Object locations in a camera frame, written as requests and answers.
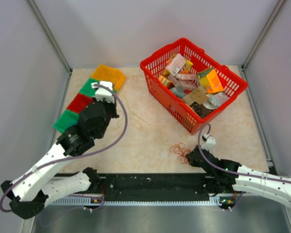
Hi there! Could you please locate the red shopping basket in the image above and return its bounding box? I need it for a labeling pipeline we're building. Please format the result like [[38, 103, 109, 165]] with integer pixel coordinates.
[[139, 37, 248, 135]]

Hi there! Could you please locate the brown cardboard box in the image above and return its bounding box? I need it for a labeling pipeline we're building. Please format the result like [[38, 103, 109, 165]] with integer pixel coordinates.
[[182, 86, 209, 106]]

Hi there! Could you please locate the grey slotted cable duct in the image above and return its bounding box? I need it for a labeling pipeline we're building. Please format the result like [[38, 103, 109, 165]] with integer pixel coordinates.
[[48, 195, 224, 206]]

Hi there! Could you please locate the metal front plate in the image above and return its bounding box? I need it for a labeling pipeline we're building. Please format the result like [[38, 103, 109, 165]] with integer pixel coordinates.
[[32, 196, 291, 233]]

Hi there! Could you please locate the yellow plastic bin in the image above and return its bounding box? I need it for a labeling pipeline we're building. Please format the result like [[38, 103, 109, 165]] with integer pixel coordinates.
[[90, 65, 126, 92]]

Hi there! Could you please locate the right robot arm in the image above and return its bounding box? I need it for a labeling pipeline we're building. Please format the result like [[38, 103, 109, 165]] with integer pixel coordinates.
[[185, 146, 291, 208]]

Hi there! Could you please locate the red plastic bin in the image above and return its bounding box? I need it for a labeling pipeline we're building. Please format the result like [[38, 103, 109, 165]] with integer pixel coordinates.
[[66, 93, 92, 114]]

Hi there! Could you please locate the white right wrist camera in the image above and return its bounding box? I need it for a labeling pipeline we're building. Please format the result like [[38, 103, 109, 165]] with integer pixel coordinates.
[[201, 133, 216, 151]]

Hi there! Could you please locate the orange green carton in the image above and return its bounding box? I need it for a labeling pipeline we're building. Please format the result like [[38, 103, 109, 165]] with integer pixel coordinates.
[[196, 67, 224, 94]]

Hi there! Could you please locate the green plastic bin front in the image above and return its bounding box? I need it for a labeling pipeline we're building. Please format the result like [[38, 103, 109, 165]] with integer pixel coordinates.
[[53, 110, 79, 133]]

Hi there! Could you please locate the green plastic bin rear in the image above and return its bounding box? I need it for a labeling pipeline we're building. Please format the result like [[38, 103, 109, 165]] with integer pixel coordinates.
[[79, 77, 118, 98]]

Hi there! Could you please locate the green plastic bin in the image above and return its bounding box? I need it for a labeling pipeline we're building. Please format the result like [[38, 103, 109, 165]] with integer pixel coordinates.
[[53, 110, 79, 133], [79, 77, 118, 98]]

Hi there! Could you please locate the orange wire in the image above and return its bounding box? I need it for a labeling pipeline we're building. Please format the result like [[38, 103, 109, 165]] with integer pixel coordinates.
[[169, 142, 192, 165]]

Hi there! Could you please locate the pink box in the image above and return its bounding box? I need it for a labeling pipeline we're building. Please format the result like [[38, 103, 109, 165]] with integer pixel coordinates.
[[165, 53, 186, 76]]

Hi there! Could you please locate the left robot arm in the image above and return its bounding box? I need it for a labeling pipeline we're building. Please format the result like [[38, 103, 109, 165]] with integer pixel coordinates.
[[0, 96, 124, 219]]

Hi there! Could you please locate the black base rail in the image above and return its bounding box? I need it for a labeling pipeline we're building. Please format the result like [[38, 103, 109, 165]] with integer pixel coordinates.
[[72, 172, 236, 202]]

